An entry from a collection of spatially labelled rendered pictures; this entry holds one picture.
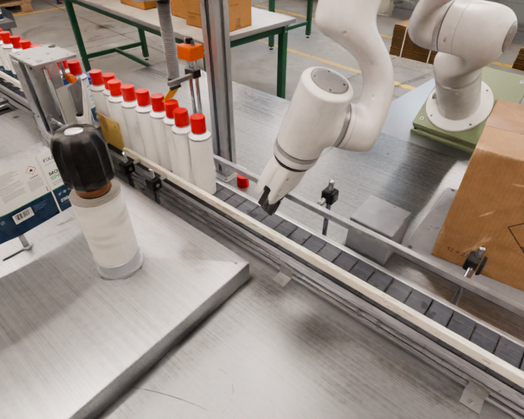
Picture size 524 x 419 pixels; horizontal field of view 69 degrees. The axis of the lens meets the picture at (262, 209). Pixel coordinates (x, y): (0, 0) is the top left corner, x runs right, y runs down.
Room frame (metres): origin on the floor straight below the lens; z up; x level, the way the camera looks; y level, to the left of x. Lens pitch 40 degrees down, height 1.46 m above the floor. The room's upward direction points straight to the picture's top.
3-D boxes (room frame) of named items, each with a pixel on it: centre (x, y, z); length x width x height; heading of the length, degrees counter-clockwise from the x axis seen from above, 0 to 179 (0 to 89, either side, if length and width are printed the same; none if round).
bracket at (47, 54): (0.98, 0.55, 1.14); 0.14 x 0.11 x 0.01; 50
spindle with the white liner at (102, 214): (0.52, 0.29, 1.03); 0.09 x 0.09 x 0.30
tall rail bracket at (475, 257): (0.43, -0.36, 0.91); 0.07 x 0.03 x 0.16; 140
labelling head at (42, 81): (0.98, 0.55, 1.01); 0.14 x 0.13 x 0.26; 50
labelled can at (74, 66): (1.10, 0.54, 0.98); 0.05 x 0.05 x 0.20
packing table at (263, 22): (3.37, 0.81, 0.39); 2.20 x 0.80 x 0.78; 44
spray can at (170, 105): (0.83, 0.21, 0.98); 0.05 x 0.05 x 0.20
